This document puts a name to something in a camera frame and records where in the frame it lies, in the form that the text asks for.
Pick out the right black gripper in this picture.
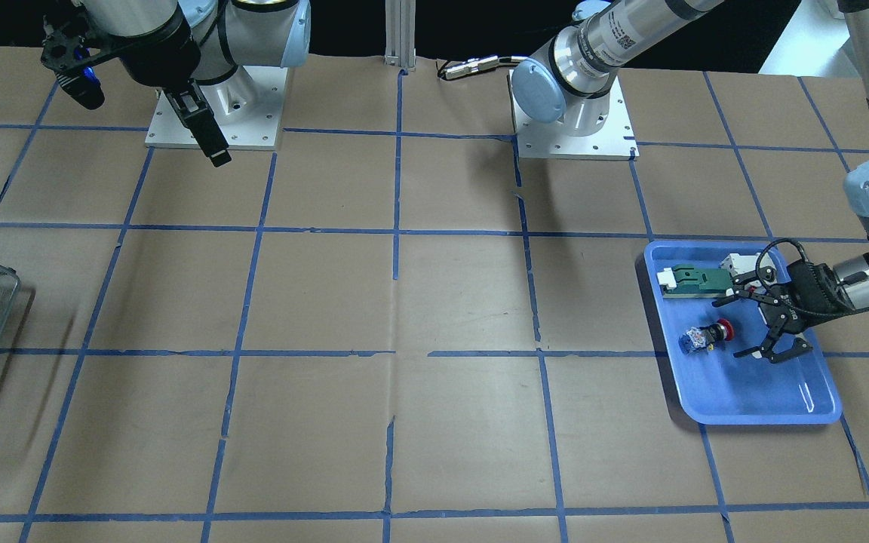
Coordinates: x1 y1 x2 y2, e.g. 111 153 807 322
118 15 232 167

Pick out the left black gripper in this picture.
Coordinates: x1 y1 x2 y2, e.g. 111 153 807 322
711 260 836 364

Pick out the red emergency stop button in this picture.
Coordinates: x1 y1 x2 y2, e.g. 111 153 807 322
679 318 735 354

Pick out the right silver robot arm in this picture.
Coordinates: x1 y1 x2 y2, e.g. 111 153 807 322
81 1 312 166

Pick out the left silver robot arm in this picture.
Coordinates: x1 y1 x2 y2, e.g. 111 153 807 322
509 1 869 364

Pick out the white circuit breaker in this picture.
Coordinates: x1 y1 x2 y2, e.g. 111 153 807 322
720 252 777 285

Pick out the green terminal block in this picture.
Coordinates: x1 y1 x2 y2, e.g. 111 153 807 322
656 262 733 299

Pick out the blue plastic tray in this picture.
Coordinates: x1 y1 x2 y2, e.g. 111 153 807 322
643 240 843 425

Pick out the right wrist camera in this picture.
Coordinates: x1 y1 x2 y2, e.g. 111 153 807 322
41 1 106 110

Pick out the aluminium frame post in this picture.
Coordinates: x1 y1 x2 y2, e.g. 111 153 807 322
383 0 417 72

